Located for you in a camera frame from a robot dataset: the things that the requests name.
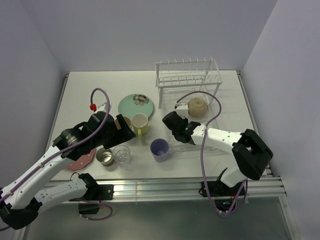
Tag beige plastic cup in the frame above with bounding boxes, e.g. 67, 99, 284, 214
123, 116, 132, 128

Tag yellow-green faceted mug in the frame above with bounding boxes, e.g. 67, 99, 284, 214
131, 113, 149, 138

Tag purple plastic cup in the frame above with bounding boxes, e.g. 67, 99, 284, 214
150, 138, 170, 163

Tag floral ceramic bowl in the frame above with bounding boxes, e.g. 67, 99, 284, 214
188, 97, 208, 118

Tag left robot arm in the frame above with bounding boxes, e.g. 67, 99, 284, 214
0, 111, 136, 230

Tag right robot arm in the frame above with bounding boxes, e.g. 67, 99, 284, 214
162, 111, 274, 197

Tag clear glass tumbler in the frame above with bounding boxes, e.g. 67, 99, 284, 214
112, 145, 132, 166

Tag green floral plate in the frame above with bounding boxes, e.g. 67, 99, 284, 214
118, 93, 154, 119

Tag metal tin cup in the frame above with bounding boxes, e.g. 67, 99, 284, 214
95, 147, 115, 167

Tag pink speckled plate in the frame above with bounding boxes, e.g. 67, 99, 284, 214
65, 148, 96, 171

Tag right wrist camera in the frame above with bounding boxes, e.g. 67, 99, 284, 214
174, 102, 189, 119

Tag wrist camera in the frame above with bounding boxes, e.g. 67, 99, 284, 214
89, 102, 110, 113
174, 102, 189, 119

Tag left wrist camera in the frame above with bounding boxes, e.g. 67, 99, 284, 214
89, 102, 110, 113

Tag white wire dish rack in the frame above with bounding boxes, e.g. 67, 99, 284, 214
154, 57, 223, 153

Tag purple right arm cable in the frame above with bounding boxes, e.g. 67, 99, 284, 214
174, 90, 248, 218

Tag aluminium table edge rail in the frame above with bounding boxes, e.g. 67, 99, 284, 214
97, 176, 287, 203

